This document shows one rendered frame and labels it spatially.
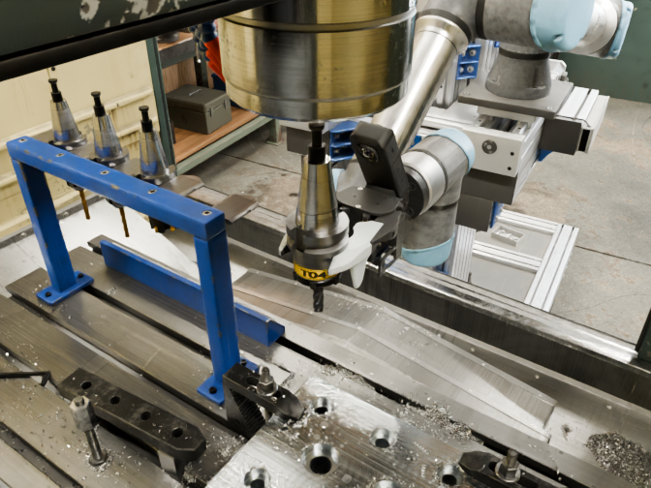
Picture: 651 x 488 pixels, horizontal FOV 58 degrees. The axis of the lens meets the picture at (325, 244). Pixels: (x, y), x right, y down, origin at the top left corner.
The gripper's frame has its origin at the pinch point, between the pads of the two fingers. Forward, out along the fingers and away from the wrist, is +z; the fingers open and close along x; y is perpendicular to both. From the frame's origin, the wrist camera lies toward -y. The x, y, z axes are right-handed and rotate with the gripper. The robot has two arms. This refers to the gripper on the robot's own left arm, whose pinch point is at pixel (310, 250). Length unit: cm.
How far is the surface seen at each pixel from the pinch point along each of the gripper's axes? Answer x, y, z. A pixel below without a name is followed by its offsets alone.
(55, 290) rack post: 68, 40, -7
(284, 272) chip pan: 54, 63, -63
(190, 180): 34.3, 9.0, -15.9
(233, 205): 23.6, 9.0, -13.8
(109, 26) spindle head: -12.3, -28.9, 27.9
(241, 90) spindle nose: 1.7, -18.1, 6.6
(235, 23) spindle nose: 1.6, -23.2, 6.8
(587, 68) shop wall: 62, 107, -460
